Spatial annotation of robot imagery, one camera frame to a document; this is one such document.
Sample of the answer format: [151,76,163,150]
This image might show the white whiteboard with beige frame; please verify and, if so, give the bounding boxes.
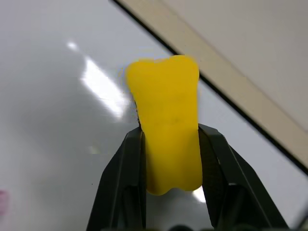
[0,0,308,231]

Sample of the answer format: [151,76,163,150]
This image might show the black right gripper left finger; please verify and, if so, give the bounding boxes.
[86,127,147,230]

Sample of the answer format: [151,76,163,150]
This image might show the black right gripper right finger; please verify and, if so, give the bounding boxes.
[197,123,290,229]

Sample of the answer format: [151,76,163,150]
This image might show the pink marker drawing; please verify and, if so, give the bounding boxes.
[0,190,9,213]

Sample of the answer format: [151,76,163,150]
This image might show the yellow whiteboard eraser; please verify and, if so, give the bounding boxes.
[126,54,204,196]

